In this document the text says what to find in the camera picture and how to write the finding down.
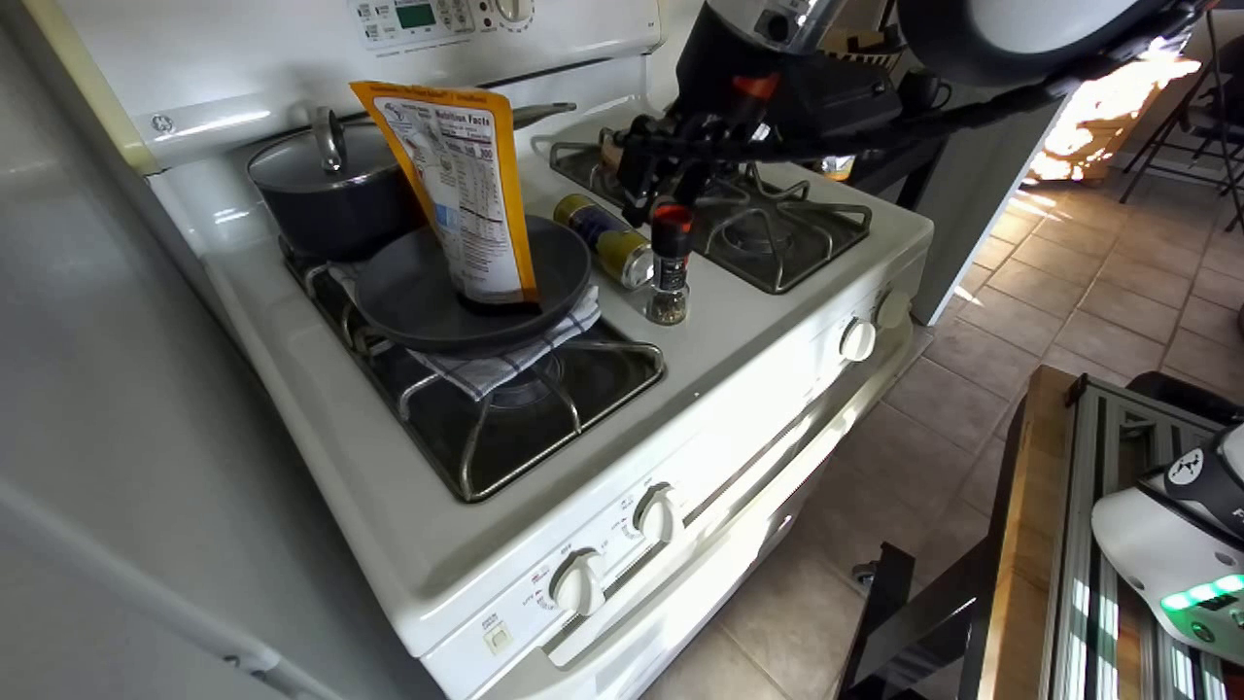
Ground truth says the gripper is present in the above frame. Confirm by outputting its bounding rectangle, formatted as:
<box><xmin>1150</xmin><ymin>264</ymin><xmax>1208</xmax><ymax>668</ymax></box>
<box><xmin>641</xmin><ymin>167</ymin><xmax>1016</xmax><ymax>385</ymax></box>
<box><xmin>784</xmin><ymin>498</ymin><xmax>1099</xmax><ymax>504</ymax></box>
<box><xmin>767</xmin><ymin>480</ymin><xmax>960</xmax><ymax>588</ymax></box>
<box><xmin>614</xmin><ymin>5</ymin><xmax>907</xmax><ymax>228</ymax></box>

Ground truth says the spice shaker with red cap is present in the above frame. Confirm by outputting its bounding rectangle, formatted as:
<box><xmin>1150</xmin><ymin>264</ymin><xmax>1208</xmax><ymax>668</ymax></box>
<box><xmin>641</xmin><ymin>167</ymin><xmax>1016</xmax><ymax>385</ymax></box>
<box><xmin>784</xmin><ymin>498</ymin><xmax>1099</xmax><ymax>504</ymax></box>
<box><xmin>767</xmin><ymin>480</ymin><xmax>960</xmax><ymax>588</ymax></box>
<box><xmin>645</xmin><ymin>202</ymin><xmax>694</xmax><ymax>328</ymax></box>

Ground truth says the black stove burner grate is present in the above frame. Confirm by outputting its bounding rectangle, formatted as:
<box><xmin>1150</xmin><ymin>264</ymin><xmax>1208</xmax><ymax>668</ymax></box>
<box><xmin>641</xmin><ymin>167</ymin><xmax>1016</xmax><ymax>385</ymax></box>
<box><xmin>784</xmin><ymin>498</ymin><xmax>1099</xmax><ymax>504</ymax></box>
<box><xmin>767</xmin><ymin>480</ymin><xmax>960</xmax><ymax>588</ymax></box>
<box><xmin>549</xmin><ymin>134</ymin><xmax>874</xmax><ymax>297</ymax></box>
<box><xmin>280</xmin><ymin>231</ymin><xmax>668</xmax><ymax>505</ymax></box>

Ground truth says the white gas stove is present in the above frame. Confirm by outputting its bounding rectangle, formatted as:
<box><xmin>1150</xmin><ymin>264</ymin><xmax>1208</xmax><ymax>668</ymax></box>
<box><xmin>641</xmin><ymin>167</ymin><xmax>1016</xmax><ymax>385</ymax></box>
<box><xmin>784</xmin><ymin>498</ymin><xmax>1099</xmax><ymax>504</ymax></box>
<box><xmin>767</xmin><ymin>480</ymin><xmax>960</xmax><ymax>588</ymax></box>
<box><xmin>21</xmin><ymin>0</ymin><xmax>936</xmax><ymax>700</ymax></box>

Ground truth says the yellow and blue can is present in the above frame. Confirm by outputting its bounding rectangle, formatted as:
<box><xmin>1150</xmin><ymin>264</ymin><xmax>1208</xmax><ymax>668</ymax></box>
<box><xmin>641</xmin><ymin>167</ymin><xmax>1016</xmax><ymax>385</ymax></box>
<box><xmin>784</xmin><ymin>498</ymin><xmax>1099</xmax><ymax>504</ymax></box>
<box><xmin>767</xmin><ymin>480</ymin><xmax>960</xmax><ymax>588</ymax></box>
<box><xmin>553</xmin><ymin>192</ymin><xmax>656</xmax><ymax>291</ymax></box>

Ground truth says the orange food packet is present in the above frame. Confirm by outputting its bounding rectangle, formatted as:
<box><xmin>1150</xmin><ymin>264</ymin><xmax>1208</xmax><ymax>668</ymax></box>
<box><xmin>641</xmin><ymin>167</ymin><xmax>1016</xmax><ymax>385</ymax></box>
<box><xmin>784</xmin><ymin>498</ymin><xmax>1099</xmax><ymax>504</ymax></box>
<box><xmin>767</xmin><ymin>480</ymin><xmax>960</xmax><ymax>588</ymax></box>
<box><xmin>349</xmin><ymin>80</ymin><xmax>541</xmax><ymax>308</ymax></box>

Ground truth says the checked dish towel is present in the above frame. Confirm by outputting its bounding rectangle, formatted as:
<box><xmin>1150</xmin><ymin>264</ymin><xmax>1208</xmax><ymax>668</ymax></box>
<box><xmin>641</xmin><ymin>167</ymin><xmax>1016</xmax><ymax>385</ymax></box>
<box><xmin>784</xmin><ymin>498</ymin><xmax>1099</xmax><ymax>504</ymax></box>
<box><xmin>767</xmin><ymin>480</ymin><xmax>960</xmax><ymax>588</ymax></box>
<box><xmin>326</xmin><ymin>261</ymin><xmax>605</xmax><ymax>403</ymax></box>

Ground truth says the dark frying pan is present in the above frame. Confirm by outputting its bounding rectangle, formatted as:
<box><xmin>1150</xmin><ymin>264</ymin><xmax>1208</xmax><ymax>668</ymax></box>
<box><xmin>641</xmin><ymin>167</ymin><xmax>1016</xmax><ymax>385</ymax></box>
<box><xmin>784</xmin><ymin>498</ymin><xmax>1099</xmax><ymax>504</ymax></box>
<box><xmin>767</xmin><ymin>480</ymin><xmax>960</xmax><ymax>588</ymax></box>
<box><xmin>352</xmin><ymin>215</ymin><xmax>595</xmax><ymax>357</ymax></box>

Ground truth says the dark saucepan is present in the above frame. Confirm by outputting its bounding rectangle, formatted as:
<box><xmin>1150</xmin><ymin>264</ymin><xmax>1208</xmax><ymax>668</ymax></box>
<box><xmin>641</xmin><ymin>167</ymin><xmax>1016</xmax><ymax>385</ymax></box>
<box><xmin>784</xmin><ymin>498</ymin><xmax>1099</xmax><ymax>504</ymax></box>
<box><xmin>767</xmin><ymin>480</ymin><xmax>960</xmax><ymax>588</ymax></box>
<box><xmin>246</xmin><ymin>101</ymin><xmax>578</xmax><ymax>263</ymax></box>

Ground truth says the glass saucepan lid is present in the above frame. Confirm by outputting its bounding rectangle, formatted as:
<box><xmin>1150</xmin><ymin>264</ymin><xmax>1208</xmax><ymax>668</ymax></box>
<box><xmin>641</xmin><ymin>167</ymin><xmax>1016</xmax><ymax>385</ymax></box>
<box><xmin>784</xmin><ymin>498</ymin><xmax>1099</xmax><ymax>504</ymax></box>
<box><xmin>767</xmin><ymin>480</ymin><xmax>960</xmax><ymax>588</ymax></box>
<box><xmin>246</xmin><ymin>105</ymin><xmax>401</xmax><ymax>193</ymax></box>

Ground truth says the white oven door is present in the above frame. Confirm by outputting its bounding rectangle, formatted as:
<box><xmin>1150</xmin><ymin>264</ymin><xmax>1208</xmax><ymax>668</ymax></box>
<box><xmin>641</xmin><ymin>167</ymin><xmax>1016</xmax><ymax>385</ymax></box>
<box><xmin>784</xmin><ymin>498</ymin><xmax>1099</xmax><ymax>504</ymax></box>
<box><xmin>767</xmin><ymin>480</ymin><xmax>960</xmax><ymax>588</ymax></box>
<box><xmin>476</xmin><ymin>321</ymin><xmax>919</xmax><ymax>700</ymax></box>

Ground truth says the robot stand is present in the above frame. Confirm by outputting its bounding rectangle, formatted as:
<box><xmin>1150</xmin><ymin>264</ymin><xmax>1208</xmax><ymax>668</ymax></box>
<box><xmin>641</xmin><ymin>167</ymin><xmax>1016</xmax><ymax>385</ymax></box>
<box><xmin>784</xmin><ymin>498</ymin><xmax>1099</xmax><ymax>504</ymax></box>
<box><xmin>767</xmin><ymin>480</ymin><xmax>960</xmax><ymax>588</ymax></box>
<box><xmin>836</xmin><ymin>365</ymin><xmax>1244</xmax><ymax>700</ymax></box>

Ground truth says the black folding chair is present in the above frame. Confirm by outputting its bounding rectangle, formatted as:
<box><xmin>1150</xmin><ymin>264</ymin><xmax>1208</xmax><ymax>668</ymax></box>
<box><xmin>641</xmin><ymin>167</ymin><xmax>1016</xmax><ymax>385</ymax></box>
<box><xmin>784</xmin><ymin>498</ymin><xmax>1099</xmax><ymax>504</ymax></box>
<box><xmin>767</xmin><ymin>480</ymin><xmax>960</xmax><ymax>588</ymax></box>
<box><xmin>1118</xmin><ymin>8</ymin><xmax>1244</xmax><ymax>234</ymax></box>

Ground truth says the grey refrigerator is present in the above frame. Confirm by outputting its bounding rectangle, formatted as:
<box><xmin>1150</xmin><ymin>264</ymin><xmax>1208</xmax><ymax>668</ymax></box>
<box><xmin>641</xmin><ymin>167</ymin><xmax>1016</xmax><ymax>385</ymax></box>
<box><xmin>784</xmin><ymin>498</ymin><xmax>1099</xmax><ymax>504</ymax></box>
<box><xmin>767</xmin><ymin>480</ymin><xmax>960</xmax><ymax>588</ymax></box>
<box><xmin>0</xmin><ymin>0</ymin><xmax>443</xmax><ymax>700</ymax></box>

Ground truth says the white oven door handle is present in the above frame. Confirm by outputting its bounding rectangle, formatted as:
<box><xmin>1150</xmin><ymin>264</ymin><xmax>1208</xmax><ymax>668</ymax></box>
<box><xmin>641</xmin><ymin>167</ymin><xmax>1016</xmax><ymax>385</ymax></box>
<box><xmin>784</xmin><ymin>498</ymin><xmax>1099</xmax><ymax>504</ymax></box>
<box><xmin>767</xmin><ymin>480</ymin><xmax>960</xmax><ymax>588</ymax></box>
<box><xmin>544</xmin><ymin>326</ymin><xmax>916</xmax><ymax>672</ymax></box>

